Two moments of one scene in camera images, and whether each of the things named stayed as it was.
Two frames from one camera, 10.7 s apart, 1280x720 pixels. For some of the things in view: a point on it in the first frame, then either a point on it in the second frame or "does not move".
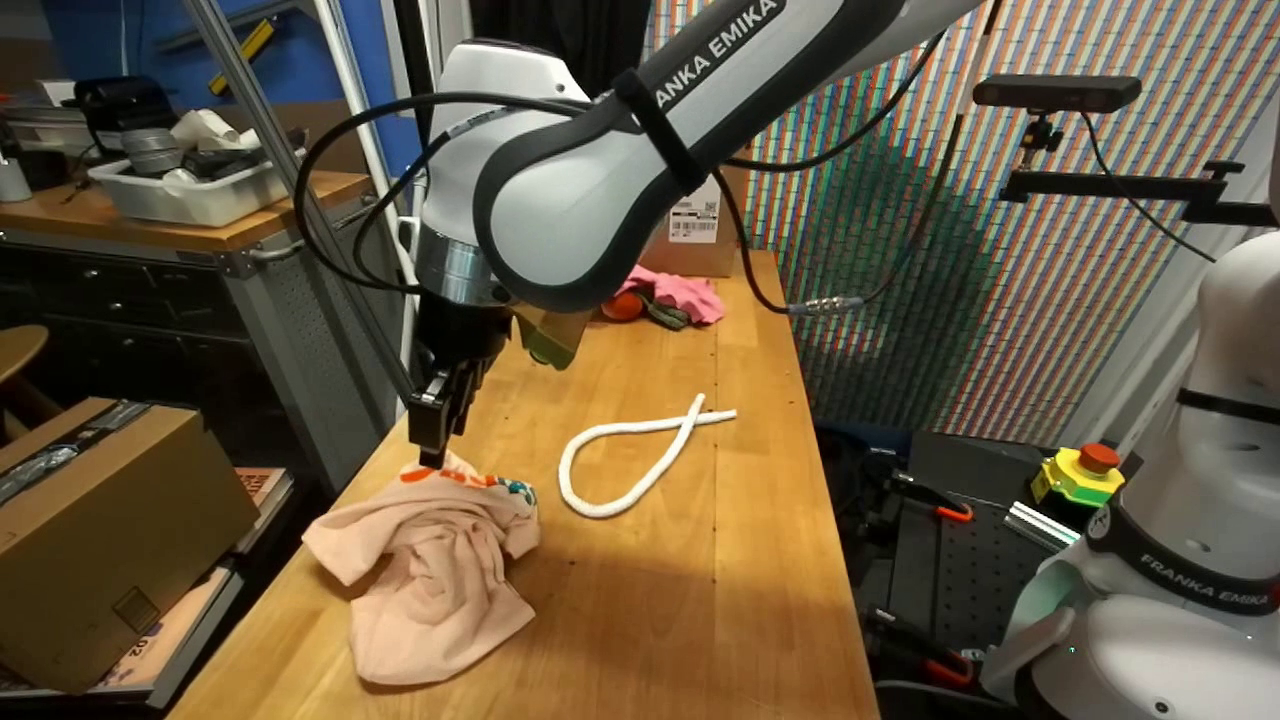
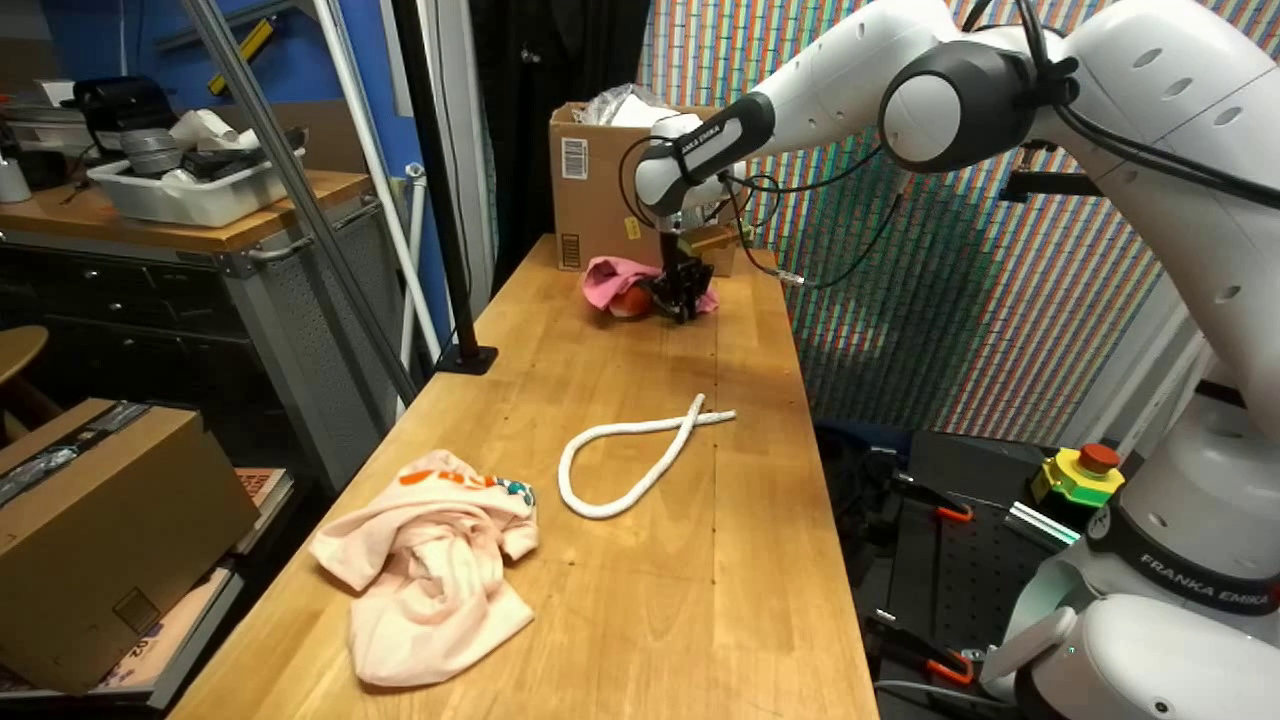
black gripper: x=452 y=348 → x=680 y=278
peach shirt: x=425 y=560 does not move
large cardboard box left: x=109 y=522 does not move
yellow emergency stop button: x=1085 y=475 does not move
